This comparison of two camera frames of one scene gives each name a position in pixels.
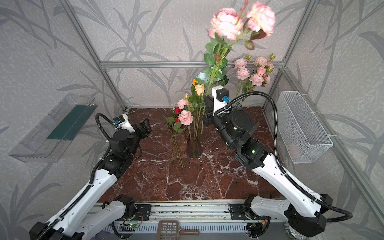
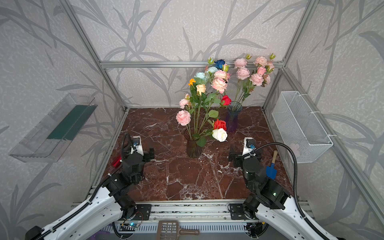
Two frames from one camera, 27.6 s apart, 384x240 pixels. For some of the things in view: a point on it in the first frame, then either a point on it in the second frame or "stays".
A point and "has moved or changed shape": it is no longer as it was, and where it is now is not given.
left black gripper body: (140, 130) -> (150, 154)
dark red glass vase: (193, 135) stays
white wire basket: (306, 138) stays
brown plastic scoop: (169, 230) stays
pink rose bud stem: (261, 70) stays
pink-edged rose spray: (255, 21) has moved or changed shape
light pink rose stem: (186, 118) stays
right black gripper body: (210, 111) -> (235, 157)
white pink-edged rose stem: (262, 61) stays
